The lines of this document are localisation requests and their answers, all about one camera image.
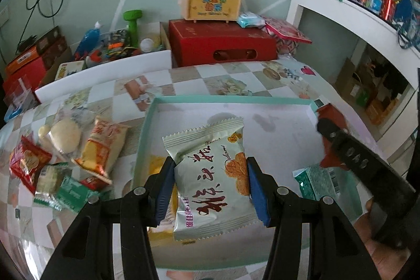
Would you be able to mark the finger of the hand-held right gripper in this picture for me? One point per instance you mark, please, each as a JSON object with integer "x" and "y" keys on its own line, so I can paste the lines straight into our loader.
{"x": 356, "y": 157}

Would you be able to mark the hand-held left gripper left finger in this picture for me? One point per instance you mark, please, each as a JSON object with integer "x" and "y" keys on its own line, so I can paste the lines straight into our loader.
{"x": 165, "y": 193}

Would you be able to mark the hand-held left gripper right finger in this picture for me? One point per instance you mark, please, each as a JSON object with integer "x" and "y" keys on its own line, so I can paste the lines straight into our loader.
{"x": 259, "y": 196}

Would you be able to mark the dark red snack packet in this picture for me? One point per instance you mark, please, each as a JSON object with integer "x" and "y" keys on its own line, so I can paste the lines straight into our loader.
{"x": 332, "y": 159}

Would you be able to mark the pale green snack packet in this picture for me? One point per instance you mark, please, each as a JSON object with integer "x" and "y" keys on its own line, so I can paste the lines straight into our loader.
{"x": 210, "y": 175}

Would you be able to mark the teal foil snack packet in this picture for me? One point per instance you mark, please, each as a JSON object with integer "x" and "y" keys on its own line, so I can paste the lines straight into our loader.
{"x": 315, "y": 183}

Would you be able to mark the teal cardboard tray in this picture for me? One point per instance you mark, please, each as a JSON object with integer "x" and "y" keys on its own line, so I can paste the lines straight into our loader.
{"x": 203, "y": 109}

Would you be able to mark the person's right hand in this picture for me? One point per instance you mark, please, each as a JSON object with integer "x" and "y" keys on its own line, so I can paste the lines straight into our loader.
{"x": 387, "y": 262}

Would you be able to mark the small red snack packet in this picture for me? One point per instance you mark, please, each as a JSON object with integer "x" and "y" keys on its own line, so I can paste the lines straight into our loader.
{"x": 93, "y": 182}

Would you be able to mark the cardboard carton under shelf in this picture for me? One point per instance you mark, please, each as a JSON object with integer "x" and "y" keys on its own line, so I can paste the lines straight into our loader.
{"x": 349, "y": 80}

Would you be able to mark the orange yellow snack packet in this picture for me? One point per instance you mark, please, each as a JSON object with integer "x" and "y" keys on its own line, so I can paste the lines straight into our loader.
{"x": 98, "y": 148}

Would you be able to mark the clear packet of round cakes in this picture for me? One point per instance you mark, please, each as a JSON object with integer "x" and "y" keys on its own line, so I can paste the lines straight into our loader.
{"x": 65, "y": 135}

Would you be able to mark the clear packet with pale cake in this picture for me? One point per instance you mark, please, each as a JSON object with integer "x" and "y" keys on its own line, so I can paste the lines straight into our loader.
{"x": 49, "y": 180}

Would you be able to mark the floral printed tablecloth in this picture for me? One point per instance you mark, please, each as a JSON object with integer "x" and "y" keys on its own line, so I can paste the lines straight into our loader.
{"x": 210, "y": 80}

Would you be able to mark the pink printed packet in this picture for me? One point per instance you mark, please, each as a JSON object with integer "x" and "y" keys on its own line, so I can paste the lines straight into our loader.
{"x": 288, "y": 31}

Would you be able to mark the red printed snack packet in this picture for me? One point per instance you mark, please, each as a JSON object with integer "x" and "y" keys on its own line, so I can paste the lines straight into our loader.
{"x": 24, "y": 162}

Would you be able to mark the clear plastic bottle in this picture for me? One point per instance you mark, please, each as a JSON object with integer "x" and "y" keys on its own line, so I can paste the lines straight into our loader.
{"x": 147, "y": 44}

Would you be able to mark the cream card box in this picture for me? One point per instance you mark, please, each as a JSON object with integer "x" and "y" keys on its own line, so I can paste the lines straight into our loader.
{"x": 69, "y": 69}

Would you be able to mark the pile of colourful toys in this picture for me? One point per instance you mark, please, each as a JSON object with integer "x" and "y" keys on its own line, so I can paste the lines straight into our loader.
{"x": 116, "y": 43}

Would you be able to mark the white shelf unit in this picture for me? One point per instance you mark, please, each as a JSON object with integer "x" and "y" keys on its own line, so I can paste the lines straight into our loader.
{"x": 328, "y": 1}

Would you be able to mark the brown cardboard box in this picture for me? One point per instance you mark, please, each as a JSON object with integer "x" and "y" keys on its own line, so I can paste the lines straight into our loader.
{"x": 164, "y": 34}

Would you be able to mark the red box with slot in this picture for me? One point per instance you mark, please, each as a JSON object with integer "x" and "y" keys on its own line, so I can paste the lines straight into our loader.
{"x": 210, "y": 37}

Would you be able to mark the blue bead bottle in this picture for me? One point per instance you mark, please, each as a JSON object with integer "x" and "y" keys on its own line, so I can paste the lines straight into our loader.
{"x": 87, "y": 40}

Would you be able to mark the blue wet wipes pack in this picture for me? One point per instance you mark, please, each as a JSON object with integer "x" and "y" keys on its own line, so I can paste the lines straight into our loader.
{"x": 251, "y": 20}

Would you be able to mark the green dumbbell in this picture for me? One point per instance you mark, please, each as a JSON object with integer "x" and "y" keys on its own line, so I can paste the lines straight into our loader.
{"x": 133, "y": 22}

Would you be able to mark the clear plastic box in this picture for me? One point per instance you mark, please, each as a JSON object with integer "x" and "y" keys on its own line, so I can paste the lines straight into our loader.
{"x": 19, "y": 94}

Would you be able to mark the red gift box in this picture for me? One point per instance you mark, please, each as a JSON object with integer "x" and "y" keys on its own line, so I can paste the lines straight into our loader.
{"x": 23, "y": 80}

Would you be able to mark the orange carton box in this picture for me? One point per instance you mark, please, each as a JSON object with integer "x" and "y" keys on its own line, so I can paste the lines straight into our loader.
{"x": 24, "y": 59}

